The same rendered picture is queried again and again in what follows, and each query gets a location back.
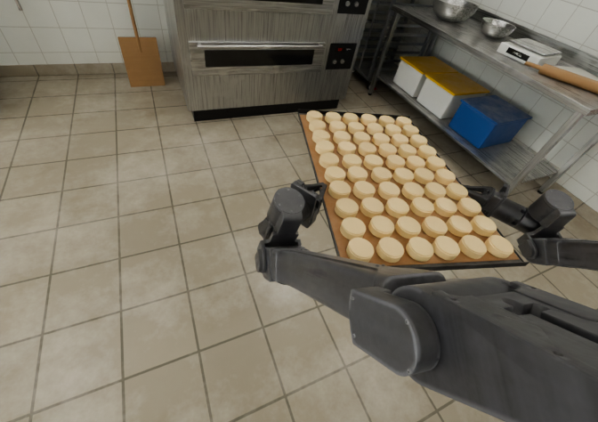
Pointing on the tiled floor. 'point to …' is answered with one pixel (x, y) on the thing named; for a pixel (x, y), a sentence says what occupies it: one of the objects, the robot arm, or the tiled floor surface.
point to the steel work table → (519, 158)
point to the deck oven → (264, 39)
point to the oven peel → (141, 54)
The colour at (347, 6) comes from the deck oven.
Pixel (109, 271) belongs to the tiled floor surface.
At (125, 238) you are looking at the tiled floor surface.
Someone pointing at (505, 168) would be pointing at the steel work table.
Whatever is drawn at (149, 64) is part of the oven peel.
